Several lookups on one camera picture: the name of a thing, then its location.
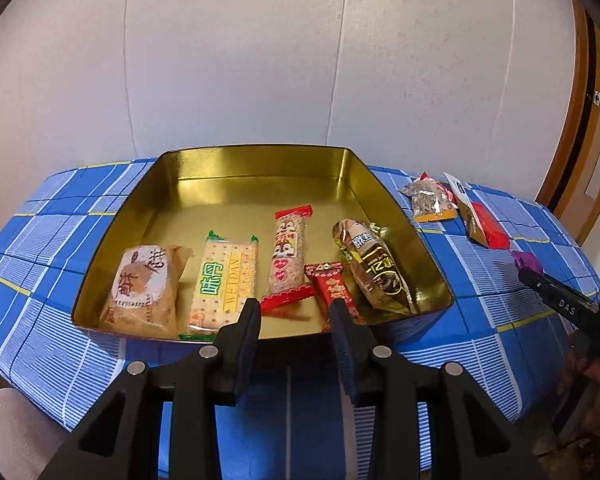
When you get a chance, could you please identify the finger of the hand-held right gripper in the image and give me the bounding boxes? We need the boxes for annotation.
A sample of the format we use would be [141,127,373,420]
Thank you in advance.
[517,266,600,317]

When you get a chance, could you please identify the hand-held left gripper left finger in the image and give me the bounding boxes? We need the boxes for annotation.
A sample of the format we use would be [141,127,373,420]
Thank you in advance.
[40,298,262,480]

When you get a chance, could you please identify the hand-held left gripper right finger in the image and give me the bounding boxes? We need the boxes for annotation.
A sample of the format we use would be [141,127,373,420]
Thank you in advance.
[329,300,551,480]

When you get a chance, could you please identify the purple snack packet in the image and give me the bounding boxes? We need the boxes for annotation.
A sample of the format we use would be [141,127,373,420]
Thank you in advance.
[512,251,543,273]

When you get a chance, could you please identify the yellow green cracker packet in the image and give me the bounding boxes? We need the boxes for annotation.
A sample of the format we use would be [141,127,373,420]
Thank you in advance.
[179,230,259,337]

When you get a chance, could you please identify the small red gold candy packet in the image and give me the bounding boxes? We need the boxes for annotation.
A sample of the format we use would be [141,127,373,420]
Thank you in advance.
[304,262,366,332]

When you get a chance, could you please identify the brown gold snack packet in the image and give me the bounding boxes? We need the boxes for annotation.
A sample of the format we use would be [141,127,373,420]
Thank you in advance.
[332,218,421,317]

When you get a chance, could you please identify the long red rice bar packet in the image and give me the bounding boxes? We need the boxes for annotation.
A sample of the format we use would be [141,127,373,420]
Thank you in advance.
[260,203,317,318]

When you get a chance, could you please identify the beige pastry packet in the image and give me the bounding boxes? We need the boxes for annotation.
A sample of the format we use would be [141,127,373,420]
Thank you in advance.
[99,244,196,337]

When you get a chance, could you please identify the gold tin box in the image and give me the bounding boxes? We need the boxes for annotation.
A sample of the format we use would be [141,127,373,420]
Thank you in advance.
[71,146,455,343]

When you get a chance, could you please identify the red rectangular snack packet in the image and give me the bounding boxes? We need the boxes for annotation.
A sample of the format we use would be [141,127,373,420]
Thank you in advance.
[472,202,511,250]

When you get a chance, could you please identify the red white stick packet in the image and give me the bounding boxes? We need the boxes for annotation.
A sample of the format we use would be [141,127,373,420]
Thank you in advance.
[442,172,486,246]

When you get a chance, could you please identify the clear nut packet orange edge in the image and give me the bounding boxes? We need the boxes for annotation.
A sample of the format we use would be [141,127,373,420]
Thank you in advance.
[400,180,458,223]

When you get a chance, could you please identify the small red white packet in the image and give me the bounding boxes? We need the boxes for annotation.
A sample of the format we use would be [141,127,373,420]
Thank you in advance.
[419,172,453,196]

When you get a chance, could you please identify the blue plaid blanket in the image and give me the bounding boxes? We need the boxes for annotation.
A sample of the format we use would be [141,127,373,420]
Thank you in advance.
[0,159,600,480]

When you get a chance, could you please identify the wooden door frame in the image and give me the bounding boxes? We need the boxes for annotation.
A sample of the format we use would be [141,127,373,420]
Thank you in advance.
[535,0,598,211]

